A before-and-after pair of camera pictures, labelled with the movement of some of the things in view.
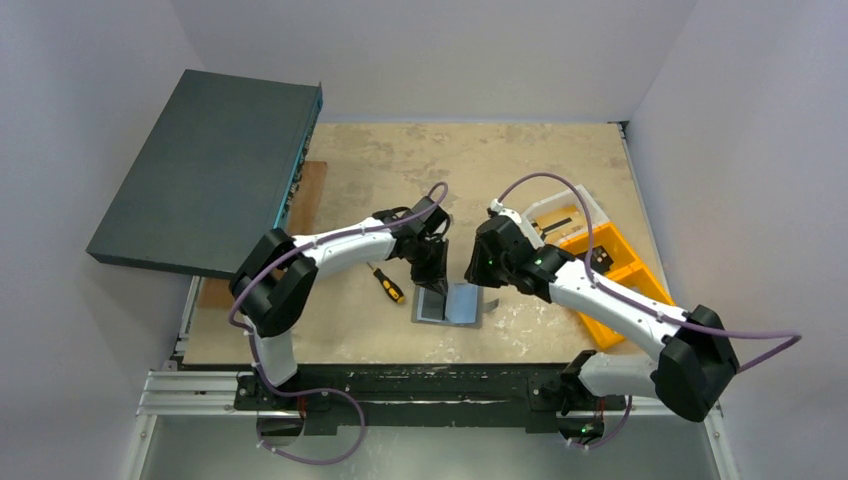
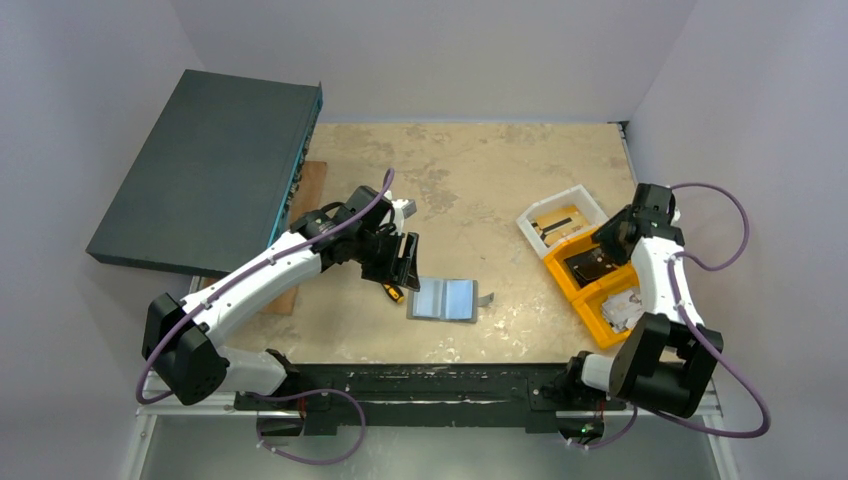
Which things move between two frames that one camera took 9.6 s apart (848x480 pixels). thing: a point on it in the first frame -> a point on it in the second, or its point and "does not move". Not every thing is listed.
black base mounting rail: x=420 y=395 does not move
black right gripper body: x=481 y=263 -> x=611 y=240
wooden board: x=215 y=294 does not move
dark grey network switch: x=216 y=168 does not move
